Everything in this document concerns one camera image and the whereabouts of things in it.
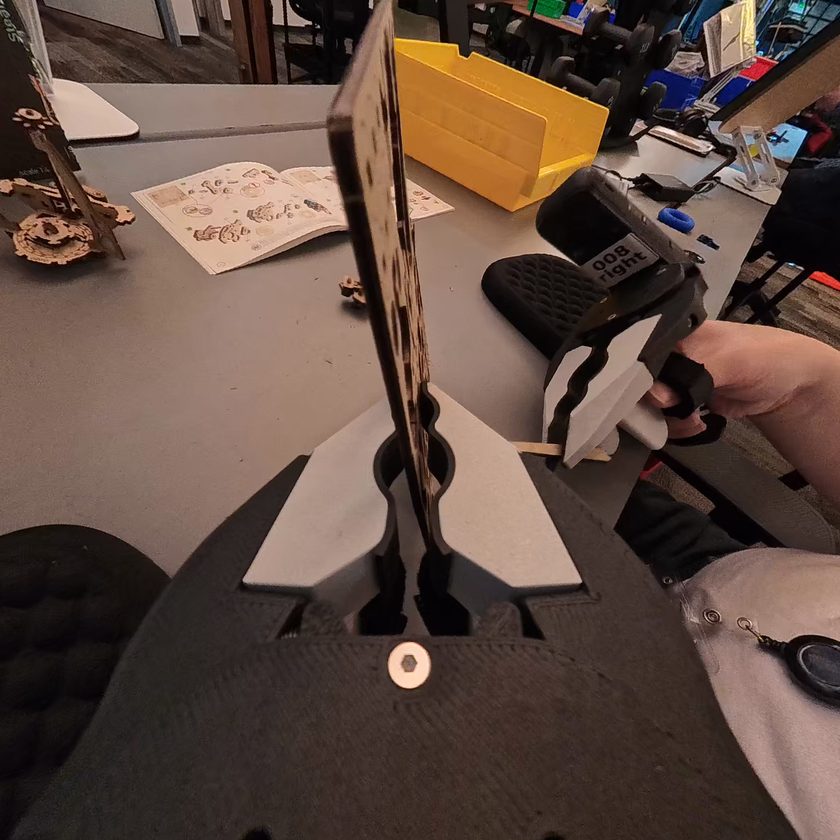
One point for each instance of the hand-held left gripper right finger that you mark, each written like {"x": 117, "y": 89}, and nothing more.
{"x": 512, "y": 525}

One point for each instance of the person's right forearm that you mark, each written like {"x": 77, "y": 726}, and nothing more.
{"x": 820, "y": 426}

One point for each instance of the partly built wooden model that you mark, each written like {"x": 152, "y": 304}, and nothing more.
{"x": 52, "y": 229}

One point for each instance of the small wooden gear assembly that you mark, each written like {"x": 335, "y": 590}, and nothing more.
{"x": 351, "y": 292}

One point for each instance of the thin wooden stick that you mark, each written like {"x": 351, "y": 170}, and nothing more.
{"x": 538, "y": 449}

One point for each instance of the black wrist rest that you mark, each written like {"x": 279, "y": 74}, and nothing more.
{"x": 59, "y": 656}

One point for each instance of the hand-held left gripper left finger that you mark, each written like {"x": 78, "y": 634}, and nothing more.
{"x": 315, "y": 525}

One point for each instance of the black model kit box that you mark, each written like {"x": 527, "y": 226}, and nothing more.
{"x": 26, "y": 65}

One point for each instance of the person's right hand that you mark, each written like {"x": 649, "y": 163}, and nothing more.
{"x": 754, "y": 367}

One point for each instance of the black dumbbell rack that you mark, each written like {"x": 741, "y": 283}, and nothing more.
{"x": 623, "y": 65}

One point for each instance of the white desk stand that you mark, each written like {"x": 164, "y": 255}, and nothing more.
{"x": 98, "y": 111}

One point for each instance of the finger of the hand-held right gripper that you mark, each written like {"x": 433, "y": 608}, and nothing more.
{"x": 610, "y": 400}
{"x": 558, "y": 400}

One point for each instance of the yellow plastic bin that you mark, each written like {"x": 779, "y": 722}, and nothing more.
{"x": 472, "y": 124}

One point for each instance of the laser-cut wooden parts sheet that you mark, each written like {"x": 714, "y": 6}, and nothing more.
{"x": 374, "y": 197}

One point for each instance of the black power adapter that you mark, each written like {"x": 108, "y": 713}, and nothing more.
{"x": 666, "y": 187}

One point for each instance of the black badge reel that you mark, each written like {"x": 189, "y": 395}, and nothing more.
{"x": 814, "y": 666}

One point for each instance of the open instruction booklet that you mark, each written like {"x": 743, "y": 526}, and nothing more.
{"x": 262, "y": 210}

